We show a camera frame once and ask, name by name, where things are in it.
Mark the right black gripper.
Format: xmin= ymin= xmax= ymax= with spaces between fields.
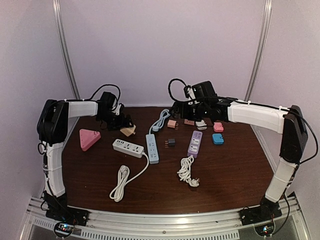
xmin=169 ymin=101 xmax=209 ymax=122

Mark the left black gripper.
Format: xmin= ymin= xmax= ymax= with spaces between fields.
xmin=97 ymin=111 xmax=134 ymax=131

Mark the pink plug adapter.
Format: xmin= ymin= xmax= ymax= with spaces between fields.
xmin=213 ymin=122 xmax=224 ymax=133

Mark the beige cube charger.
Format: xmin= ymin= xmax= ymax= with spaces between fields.
xmin=120 ymin=125 xmax=136 ymax=137

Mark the white pink plug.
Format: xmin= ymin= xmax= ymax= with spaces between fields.
xmin=195 ymin=120 xmax=208 ymax=131

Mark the white power strip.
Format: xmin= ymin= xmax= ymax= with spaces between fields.
xmin=112 ymin=139 xmax=145 ymax=158

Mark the blue plug adapter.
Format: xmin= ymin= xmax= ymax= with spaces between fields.
xmin=212 ymin=133 xmax=224 ymax=145

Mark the pink cube socket adapter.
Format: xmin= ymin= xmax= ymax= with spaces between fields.
xmin=184 ymin=119 xmax=195 ymax=126

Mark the pink triangular power strip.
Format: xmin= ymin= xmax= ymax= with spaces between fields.
xmin=79 ymin=129 xmax=101 ymax=152

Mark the purple power strip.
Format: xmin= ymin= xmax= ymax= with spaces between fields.
xmin=187 ymin=130 xmax=203 ymax=158

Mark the small pink charger plug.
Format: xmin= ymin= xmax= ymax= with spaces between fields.
xmin=167 ymin=119 xmax=179 ymax=130

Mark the black plug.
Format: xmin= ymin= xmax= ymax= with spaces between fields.
xmin=164 ymin=138 xmax=176 ymax=148

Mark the light blue power strip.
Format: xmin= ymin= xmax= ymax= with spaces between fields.
xmin=145 ymin=133 xmax=159 ymax=165

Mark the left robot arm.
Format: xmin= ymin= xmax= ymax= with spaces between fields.
xmin=36 ymin=99 xmax=134 ymax=198

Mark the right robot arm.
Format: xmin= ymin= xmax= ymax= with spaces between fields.
xmin=169 ymin=97 xmax=311 ymax=221

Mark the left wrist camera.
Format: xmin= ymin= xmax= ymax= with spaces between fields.
xmin=98 ymin=91 xmax=118 ymax=111

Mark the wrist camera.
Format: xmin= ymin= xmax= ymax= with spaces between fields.
xmin=183 ymin=80 xmax=218 ymax=100
xmin=98 ymin=91 xmax=118 ymax=111

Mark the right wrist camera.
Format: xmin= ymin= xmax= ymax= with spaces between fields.
xmin=183 ymin=80 xmax=218 ymax=100

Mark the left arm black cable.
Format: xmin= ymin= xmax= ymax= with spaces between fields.
xmin=88 ymin=84 xmax=121 ymax=103

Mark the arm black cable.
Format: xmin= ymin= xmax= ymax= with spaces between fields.
xmin=167 ymin=78 xmax=191 ymax=102
xmin=88 ymin=84 xmax=121 ymax=103

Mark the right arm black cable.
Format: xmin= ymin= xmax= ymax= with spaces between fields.
xmin=167 ymin=78 xmax=191 ymax=102

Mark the white cable of purple strip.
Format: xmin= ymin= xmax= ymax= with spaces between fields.
xmin=177 ymin=156 xmax=201 ymax=188

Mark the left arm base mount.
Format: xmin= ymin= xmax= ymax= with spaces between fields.
xmin=45 ymin=201 xmax=89 ymax=226

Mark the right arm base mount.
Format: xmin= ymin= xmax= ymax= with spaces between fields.
xmin=239 ymin=197 xmax=282 ymax=226

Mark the aluminium front rail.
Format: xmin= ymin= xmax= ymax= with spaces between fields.
xmin=18 ymin=196 xmax=311 ymax=240

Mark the right aluminium post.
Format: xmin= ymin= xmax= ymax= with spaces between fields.
xmin=244 ymin=0 xmax=273 ymax=101

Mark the aluminium post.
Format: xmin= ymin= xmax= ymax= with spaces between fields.
xmin=52 ymin=0 xmax=80 ymax=100
xmin=244 ymin=0 xmax=273 ymax=101

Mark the left aluminium post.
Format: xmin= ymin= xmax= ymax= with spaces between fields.
xmin=52 ymin=0 xmax=80 ymax=100

